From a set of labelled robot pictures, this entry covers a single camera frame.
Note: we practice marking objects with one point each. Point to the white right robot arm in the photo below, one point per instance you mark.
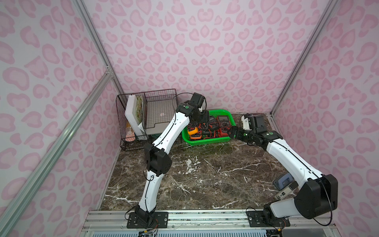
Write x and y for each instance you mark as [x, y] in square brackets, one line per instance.
[318, 193]

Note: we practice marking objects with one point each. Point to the green zippered pouch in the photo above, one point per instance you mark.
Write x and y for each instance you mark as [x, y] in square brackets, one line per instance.
[159, 115]

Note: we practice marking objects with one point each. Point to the green multimeter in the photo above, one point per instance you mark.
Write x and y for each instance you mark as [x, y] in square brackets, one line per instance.
[212, 127]

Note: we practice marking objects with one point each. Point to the black wire basket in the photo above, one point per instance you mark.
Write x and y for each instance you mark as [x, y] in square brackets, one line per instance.
[144, 116]

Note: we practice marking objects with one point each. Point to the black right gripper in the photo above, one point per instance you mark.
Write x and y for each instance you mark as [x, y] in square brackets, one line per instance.
[240, 133]

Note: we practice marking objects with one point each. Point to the orange Victor multimeter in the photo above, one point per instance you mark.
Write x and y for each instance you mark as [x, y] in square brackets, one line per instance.
[197, 136]

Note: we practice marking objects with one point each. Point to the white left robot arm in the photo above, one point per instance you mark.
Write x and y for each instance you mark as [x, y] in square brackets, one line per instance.
[157, 157]

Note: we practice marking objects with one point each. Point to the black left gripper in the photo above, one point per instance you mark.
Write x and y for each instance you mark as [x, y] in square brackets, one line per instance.
[200, 117]

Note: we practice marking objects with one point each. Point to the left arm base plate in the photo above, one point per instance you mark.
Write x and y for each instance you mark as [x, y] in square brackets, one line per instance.
[158, 219]

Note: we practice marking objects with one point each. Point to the yellow Aneng multimeter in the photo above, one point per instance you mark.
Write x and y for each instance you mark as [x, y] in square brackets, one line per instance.
[192, 130]

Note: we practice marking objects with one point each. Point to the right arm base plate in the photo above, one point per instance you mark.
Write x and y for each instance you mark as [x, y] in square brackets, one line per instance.
[263, 219]

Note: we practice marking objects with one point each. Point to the green plastic basket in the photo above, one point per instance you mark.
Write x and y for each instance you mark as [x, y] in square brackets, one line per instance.
[202, 127]

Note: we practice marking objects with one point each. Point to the red Aneng large multimeter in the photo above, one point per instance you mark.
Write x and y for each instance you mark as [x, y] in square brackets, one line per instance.
[224, 126]

